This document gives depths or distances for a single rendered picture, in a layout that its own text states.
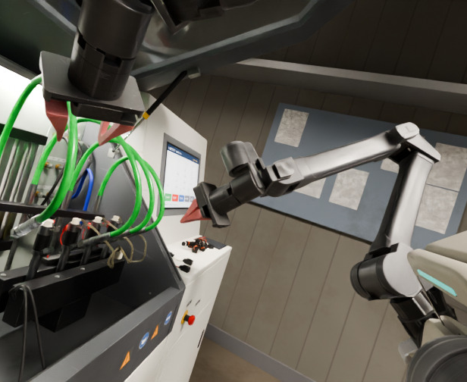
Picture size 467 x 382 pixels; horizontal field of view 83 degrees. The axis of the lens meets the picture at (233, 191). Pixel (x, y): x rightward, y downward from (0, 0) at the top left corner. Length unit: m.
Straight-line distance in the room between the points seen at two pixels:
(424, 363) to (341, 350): 2.18
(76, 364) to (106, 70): 0.47
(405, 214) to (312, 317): 1.76
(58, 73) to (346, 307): 2.22
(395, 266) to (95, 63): 0.55
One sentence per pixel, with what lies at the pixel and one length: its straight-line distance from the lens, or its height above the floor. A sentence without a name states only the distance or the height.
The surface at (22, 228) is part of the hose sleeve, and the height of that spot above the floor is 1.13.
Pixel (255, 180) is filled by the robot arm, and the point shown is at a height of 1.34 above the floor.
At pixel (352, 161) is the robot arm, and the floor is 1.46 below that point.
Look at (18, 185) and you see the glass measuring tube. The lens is 1.00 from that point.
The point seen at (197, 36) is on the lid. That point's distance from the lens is 0.90.
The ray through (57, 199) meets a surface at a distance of 0.51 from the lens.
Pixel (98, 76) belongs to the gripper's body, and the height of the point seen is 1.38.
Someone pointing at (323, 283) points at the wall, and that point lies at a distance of 2.28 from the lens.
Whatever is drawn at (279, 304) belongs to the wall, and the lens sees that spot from 2.36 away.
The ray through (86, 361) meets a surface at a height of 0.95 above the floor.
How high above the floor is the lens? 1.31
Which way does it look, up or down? level
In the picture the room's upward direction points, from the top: 18 degrees clockwise
